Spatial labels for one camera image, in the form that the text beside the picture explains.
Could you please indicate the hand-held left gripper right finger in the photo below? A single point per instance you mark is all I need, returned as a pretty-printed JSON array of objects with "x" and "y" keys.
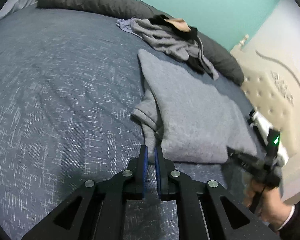
[{"x": 157, "y": 172}]

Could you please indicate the beige cloth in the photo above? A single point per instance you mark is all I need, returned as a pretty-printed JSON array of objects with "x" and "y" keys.
[{"x": 180, "y": 24}]

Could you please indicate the grey knit sweater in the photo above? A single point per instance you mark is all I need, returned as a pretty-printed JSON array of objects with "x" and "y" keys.
[{"x": 195, "y": 110}]

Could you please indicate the light blue cloth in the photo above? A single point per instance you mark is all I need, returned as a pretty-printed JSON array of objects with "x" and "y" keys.
[{"x": 123, "y": 25}]

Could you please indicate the person's right hand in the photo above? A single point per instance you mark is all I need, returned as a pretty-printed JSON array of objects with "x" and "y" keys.
[{"x": 275, "y": 205}]

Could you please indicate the cream tufted headboard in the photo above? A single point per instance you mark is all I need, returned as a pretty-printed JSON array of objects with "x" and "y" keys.
[{"x": 270, "y": 92}]

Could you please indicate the bed with blue sheet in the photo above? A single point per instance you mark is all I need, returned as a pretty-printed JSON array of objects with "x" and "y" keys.
[{"x": 52, "y": 92}]

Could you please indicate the light grey blanket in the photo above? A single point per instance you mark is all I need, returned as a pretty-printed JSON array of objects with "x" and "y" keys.
[{"x": 17, "y": 5}]

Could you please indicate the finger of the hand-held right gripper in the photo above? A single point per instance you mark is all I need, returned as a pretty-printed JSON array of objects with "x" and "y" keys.
[{"x": 242, "y": 158}]

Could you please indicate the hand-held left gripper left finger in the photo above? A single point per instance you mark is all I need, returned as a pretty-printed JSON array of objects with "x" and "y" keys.
[{"x": 145, "y": 170}]

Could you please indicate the person's right forearm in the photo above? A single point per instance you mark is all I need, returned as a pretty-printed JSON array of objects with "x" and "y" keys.
[{"x": 297, "y": 220}]

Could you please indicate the pile of grey clothes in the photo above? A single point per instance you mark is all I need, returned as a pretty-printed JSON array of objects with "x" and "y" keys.
[{"x": 162, "y": 40}]

